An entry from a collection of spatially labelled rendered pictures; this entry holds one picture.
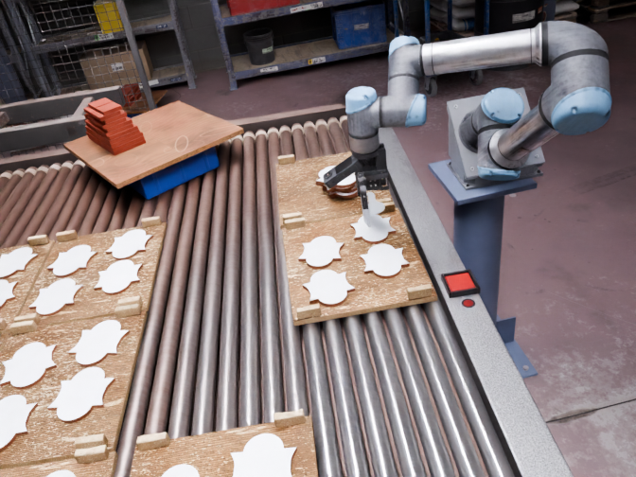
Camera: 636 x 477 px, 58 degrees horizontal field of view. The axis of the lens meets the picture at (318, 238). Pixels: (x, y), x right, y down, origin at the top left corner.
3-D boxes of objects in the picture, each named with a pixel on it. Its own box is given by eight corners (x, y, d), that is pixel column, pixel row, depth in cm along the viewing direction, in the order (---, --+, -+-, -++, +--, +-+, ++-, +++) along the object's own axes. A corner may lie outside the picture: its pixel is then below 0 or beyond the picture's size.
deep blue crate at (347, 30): (379, 31, 597) (376, -6, 576) (388, 42, 564) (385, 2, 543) (332, 39, 596) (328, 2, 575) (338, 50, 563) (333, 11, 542)
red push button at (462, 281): (468, 276, 143) (468, 272, 142) (475, 291, 138) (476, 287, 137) (444, 280, 143) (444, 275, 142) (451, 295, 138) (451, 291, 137)
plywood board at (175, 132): (179, 104, 241) (177, 99, 240) (244, 132, 208) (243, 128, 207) (64, 149, 217) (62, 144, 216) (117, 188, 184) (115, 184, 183)
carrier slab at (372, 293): (397, 212, 170) (397, 207, 169) (437, 300, 136) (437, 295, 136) (282, 232, 169) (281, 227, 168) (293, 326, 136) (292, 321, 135)
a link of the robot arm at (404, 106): (426, 74, 134) (379, 77, 137) (425, 118, 132) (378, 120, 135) (427, 88, 142) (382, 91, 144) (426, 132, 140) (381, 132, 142)
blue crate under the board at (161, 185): (182, 145, 231) (175, 121, 225) (222, 166, 210) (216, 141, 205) (111, 175, 216) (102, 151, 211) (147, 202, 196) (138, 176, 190)
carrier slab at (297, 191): (372, 151, 204) (372, 148, 203) (396, 211, 170) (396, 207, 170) (276, 167, 204) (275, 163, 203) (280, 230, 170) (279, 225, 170)
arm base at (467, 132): (496, 105, 186) (506, 92, 176) (510, 148, 183) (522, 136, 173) (451, 115, 185) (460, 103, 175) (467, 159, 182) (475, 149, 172)
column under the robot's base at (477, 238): (495, 313, 259) (506, 139, 210) (538, 375, 228) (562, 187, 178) (415, 332, 256) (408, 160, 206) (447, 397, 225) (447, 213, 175)
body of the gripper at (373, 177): (389, 192, 150) (386, 151, 143) (357, 197, 150) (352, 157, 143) (384, 177, 156) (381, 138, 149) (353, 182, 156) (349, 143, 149)
